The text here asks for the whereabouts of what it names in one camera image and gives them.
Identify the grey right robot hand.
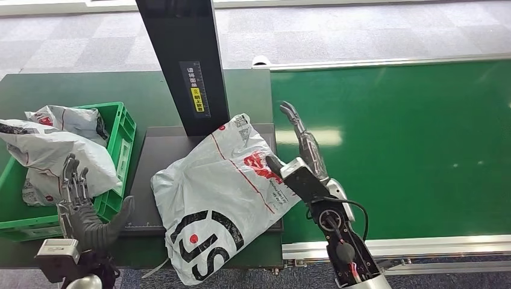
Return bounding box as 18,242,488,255
265,101,331,181

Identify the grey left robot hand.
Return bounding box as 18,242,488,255
57,153,136,253

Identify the white plastic courier bag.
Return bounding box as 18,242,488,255
24,105,110,148
21,167,66,207
142,113,303,287
0,119,123,199

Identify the green plastic basket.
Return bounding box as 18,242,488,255
0,101,138,243

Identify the black weighing device with column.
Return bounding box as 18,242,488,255
119,0,285,238

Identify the green conveyor belt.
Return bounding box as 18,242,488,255
271,60,511,244

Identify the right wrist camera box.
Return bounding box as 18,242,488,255
279,157,333,205

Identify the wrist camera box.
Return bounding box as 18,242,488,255
34,238,81,285
279,157,333,205

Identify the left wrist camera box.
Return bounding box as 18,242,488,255
34,238,81,285

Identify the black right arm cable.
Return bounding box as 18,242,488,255
322,196,369,243

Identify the aluminium conveyor frame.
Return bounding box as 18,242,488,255
251,52,511,277

